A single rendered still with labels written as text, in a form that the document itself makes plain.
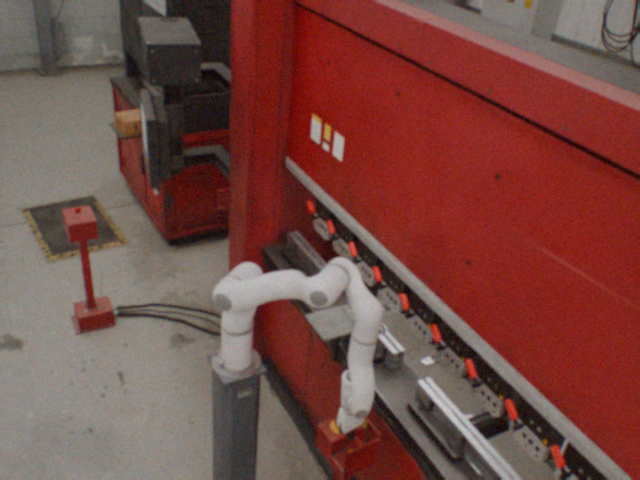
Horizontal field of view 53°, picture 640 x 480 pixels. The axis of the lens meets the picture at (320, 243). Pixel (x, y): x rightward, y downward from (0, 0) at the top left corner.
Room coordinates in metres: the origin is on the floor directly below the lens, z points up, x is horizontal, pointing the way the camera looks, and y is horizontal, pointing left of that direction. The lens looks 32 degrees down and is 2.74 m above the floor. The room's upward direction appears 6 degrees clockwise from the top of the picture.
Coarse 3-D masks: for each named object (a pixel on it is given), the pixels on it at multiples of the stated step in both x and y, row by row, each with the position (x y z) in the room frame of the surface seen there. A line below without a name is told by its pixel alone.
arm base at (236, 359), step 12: (228, 336) 1.82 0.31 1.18; (240, 336) 1.82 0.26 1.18; (252, 336) 1.87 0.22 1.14; (228, 348) 1.82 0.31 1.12; (240, 348) 1.82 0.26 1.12; (216, 360) 1.86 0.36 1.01; (228, 360) 1.82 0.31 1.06; (240, 360) 1.82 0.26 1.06; (252, 360) 1.88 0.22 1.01; (216, 372) 1.81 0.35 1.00; (228, 372) 1.80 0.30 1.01; (240, 372) 1.81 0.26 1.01; (252, 372) 1.82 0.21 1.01
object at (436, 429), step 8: (416, 400) 1.86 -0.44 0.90; (408, 408) 1.84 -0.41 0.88; (416, 408) 1.82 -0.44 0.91; (424, 408) 1.82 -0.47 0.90; (416, 416) 1.79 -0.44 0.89; (424, 416) 1.78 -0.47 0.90; (432, 416) 1.78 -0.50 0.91; (424, 424) 1.75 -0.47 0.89; (432, 424) 1.74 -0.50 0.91; (440, 424) 1.75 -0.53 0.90; (432, 432) 1.70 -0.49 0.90; (440, 432) 1.71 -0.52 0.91; (440, 440) 1.67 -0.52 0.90; (448, 440) 1.67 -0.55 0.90; (448, 448) 1.63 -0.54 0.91; (456, 448) 1.64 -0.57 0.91; (448, 456) 1.61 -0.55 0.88; (456, 456) 1.60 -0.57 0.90
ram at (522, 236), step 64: (320, 64) 2.75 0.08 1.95; (384, 64) 2.34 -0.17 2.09; (384, 128) 2.29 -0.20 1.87; (448, 128) 1.99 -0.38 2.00; (512, 128) 1.75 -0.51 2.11; (384, 192) 2.24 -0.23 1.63; (448, 192) 1.93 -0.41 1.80; (512, 192) 1.70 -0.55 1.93; (576, 192) 1.52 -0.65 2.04; (384, 256) 2.18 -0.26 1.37; (448, 256) 1.87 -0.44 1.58; (512, 256) 1.65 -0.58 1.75; (576, 256) 1.47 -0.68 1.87; (448, 320) 1.81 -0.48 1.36; (512, 320) 1.59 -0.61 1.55; (576, 320) 1.41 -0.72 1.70; (512, 384) 1.52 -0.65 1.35; (576, 384) 1.35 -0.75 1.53
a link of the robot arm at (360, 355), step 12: (360, 348) 1.65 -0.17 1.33; (372, 348) 1.66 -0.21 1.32; (348, 360) 1.67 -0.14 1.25; (360, 360) 1.65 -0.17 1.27; (372, 360) 1.68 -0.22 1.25; (360, 372) 1.64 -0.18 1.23; (372, 372) 1.65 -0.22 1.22; (360, 384) 1.61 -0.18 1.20; (372, 384) 1.62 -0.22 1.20; (360, 396) 1.59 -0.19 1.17; (372, 396) 1.60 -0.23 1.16; (348, 408) 1.61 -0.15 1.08; (360, 408) 1.58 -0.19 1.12
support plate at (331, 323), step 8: (320, 312) 2.25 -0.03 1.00; (328, 312) 2.25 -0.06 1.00; (336, 312) 2.26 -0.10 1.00; (344, 312) 2.26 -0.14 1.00; (312, 320) 2.18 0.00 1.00; (320, 320) 2.19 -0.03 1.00; (328, 320) 2.19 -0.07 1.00; (336, 320) 2.20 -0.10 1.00; (344, 320) 2.21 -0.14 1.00; (320, 328) 2.13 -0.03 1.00; (328, 328) 2.14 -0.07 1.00; (336, 328) 2.15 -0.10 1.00; (344, 328) 2.15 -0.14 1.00; (352, 328) 2.16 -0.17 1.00; (320, 336) 2.09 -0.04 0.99; (328, 336) 2.09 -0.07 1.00; (336, 336) 2.09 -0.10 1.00
